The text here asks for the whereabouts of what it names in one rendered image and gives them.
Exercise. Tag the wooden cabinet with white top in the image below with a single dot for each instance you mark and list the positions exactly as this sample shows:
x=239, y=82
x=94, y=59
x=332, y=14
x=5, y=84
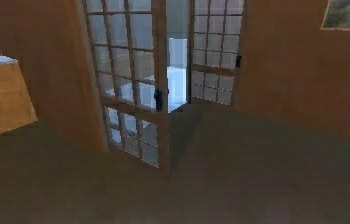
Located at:
x=3, y=96

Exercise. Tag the brown glass-paned room door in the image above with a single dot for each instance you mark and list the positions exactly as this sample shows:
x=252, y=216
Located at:
x=215, y=70
x=160, y=50

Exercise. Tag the framed landscape picture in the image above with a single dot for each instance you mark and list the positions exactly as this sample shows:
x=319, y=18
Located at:
x=346, y=13

